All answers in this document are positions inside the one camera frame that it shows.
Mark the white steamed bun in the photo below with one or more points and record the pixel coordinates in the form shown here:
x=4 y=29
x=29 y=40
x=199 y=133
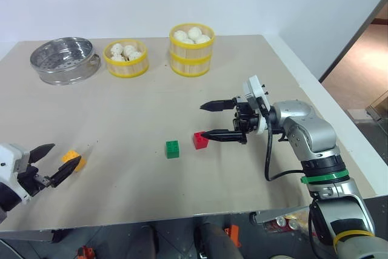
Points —
x=116 y=48
x=129 y=49
x=188 y=41
x=136 y=55
x=180 y=36
x=116 y=58
x=203 y=39
x=194 y=32

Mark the grey metal table bracket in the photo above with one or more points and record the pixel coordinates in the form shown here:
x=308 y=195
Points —
x=279 y=213

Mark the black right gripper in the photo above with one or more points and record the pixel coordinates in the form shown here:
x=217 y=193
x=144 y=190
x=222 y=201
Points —
x=245 y=119

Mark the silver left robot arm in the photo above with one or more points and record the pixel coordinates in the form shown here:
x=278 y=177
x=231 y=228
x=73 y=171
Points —
x=6 y=198

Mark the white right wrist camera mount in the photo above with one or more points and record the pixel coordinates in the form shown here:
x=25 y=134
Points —
x=254 y=89

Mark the orange plastic part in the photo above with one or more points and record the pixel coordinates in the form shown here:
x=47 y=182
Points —
x=232 y=234
x=88 y=253

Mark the beige table cover board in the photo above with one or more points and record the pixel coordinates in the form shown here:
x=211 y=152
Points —
x=136 y=113

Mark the stainless steel steamer pot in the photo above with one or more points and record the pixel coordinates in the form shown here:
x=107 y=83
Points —
x=65 y=68

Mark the yellow toy brick cube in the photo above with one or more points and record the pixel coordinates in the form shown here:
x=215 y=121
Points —
x=69 y=156

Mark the red toy brick cube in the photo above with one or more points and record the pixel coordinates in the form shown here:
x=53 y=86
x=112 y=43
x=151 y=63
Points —
x=200 y=142

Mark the green toy brick cube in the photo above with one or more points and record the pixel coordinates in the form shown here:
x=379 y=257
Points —
x=172 y=150

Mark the stacked yellow-rimmed bamboo steamer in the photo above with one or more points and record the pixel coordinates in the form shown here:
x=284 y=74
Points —
x=189 y=66
x=191 y=50

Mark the single yellow-rimmed bamboo steamer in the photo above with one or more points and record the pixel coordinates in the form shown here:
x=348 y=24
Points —
x=127 y=68

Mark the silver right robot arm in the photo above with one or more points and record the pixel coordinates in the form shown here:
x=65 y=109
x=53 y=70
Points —
x=315 y=131

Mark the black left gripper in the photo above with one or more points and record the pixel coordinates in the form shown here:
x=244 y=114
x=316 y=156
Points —
x=30 y=178

